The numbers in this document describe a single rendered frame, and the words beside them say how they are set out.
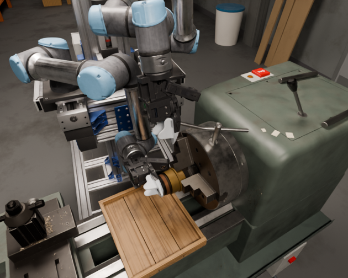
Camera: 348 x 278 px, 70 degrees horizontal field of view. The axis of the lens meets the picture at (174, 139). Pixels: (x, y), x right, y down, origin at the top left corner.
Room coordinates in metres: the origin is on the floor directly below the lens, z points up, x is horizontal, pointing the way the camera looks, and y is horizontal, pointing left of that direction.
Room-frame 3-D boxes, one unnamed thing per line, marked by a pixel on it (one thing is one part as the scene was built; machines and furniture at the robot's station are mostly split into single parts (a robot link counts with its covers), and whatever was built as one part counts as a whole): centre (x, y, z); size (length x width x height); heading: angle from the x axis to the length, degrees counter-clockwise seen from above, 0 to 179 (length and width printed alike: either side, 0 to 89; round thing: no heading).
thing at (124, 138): (0.78, 0.20, 1.08); 0.11 x 0.08 x 0.09; 28
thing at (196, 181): (0.54, -0.10, 1.09); 0.12 x 0.11 x 0.05; 29
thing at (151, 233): (0.53, 0.10, 0.88); 0.36 x 0.30 x 0.04; 29
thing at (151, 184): (0.55, 0.08, 1.10); 0.09 x 0.06 x 0.03; 28
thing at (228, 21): (4.93, -1.01, 0.31); 0.52 x 0.51 x 0.63; 111
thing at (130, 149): (0.71, 0.16, 1.09); 0.08 x 0.05 x 0.08; 118
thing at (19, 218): (0.42, 0.47, 1.13); 0.08 x 0.08 x 0.03
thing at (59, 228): (0.43, 0.44, 1.00); 0.20 x 0.10 x 0.05; 119
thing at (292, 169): (0.87, -0.46, 1.06); 0.59 x 0.48 x 0.39; 119
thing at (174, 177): (0.58, 0.01, 1.08); 0.09 x 0.09 x 0.09; 29
